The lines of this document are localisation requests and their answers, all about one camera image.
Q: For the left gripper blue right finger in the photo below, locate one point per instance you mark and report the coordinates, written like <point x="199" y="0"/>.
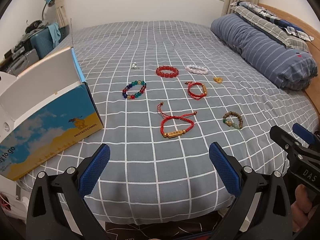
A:
<point x="227" y="167"/>

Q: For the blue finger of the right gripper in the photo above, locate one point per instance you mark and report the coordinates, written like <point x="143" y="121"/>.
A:
<point x="303" y="133"/>

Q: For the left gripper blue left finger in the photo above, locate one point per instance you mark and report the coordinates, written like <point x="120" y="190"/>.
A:
<point x="91" y="168"/>

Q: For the red cord bracelet wooden tube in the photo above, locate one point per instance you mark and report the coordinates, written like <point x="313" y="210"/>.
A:
<point x="196" y="90"/>

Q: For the small gold pendant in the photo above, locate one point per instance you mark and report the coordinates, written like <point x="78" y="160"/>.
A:
<point x="218" y="79"/>

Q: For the red cord bracelet gold plate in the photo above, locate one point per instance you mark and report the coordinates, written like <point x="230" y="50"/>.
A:
<point x="173" y="126"/>

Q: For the person's right hand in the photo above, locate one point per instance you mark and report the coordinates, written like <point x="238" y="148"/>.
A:
<point x="302" y="209"/>

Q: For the blue striped rolled duvet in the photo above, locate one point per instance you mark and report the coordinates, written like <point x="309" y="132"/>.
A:
<point x="286" y="68"/>

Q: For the blue yellow cardboard shoe box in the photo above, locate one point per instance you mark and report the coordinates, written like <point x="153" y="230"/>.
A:
<point x="44" y="110"/>

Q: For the grey checked pillow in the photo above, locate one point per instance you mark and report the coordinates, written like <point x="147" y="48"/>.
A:
<point x="283" y="31"/>

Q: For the grey checked bed sheet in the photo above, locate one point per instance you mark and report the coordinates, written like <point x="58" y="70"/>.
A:
<point x="152" y="179"/>

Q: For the grey hard suitcase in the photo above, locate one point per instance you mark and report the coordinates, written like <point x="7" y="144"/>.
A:
<point x="19" y="61"/>

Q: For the teal suitcase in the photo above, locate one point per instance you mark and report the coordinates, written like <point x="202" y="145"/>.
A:
<point x="42" y="42"/>

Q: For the light blue towel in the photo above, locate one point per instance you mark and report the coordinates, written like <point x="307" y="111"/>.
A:
<point x="55" y="33"/>

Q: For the blue desk lamp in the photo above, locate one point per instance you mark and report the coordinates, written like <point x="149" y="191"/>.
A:
<point x="48" y="3"/>

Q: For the left beige curtain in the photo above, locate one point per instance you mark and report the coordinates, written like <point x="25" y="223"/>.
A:
<point x="61" y="15"/>

